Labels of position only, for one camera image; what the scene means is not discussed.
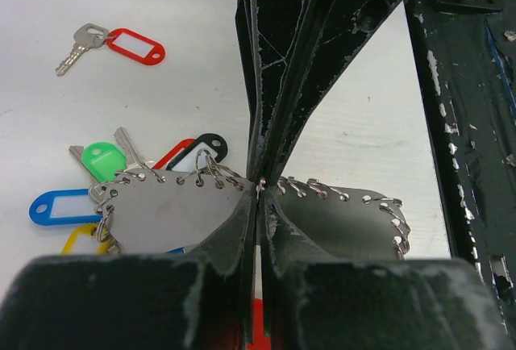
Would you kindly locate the yellow key tag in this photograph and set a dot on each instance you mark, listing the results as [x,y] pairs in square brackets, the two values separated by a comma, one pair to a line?
[83,240]

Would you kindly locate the black key tag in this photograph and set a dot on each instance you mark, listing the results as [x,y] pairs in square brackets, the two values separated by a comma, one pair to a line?
[193,155]

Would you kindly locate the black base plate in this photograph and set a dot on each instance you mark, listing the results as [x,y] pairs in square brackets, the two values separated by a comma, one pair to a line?
[465,57]

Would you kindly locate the green key tag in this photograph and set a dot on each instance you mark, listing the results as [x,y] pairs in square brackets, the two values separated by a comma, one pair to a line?
[101,160]

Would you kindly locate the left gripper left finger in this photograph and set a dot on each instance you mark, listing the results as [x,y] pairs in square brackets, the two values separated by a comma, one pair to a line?
[222,315]

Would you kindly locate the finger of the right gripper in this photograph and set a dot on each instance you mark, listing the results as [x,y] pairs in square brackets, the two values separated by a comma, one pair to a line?
[271,35]
[336,32]

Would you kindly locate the metal key holder red handle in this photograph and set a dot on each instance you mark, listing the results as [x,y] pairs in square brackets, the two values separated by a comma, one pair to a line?
[148,217]

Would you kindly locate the key with red tag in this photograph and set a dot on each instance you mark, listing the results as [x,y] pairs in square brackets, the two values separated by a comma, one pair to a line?
[125,42]

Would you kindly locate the silver key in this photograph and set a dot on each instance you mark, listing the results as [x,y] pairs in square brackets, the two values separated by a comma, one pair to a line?
[136,166]

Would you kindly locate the blue key tag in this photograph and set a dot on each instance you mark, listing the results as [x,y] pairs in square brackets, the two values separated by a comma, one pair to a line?
[63,207]

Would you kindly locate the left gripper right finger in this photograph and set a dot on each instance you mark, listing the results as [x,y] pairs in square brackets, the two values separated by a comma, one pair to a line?
[283,246]

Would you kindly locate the red key tag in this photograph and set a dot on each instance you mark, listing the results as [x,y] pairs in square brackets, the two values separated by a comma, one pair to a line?
[171,154]

